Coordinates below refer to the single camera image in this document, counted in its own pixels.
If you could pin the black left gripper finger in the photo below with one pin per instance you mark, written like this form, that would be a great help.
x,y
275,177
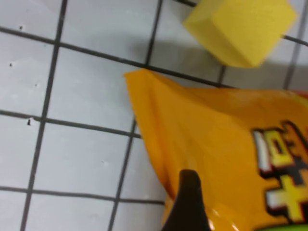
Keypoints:
x,y
187,207

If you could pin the large orange chips bag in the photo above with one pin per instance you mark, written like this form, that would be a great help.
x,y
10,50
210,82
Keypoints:
x,y
216,132

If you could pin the white black-grid tablecloth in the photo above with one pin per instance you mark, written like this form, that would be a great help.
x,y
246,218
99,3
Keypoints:
x,y
84,84

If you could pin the yellow foam cube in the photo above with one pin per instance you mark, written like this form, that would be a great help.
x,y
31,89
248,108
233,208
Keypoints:
x,y
240,31

